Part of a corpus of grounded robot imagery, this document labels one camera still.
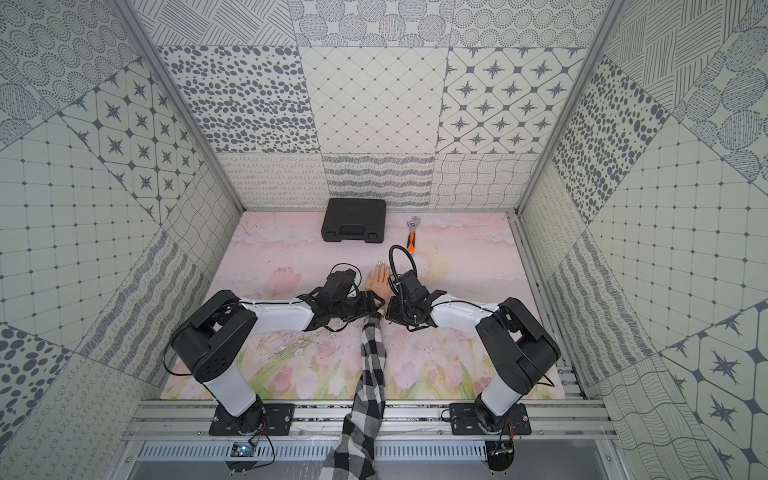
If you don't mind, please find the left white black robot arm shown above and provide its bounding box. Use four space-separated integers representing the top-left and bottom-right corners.
166 269 385 432

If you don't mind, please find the checkered sleeve forearm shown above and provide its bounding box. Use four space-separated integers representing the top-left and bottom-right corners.
318 312 386 479

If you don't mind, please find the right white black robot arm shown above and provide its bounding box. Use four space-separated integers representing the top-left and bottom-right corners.
386 270 561 432

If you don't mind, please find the mannequin hand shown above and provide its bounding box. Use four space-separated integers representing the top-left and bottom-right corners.
365 263 392 303

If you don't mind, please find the black plastic tool case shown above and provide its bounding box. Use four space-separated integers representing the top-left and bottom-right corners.
321 198 387 243

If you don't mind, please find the black round connector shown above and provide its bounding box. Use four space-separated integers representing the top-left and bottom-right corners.
485 440 515 472

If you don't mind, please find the green circuit board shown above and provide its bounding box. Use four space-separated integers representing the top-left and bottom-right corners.
230 442 255 458

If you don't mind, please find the orange handled adjustable wrench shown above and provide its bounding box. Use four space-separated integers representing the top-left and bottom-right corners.
406 216 421 253

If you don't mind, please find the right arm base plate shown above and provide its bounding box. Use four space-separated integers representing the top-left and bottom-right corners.
448 402 532 436

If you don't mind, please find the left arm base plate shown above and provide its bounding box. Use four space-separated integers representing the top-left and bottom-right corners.
209 401 295 437

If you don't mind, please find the aluminium rail frame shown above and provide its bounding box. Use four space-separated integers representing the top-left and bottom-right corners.
124 398 618 441

